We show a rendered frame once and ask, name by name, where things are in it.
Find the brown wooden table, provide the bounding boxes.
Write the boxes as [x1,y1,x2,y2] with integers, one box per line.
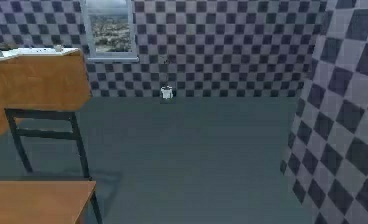
[0,179,104,224]

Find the brown cabinet with white top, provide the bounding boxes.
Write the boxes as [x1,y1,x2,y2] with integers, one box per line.
[0,47,93,141]

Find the white framed window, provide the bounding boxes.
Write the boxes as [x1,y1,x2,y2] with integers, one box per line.
[79,0,140,63]

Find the small white bin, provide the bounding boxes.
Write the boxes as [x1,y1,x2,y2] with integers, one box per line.
[160,85,175,101]

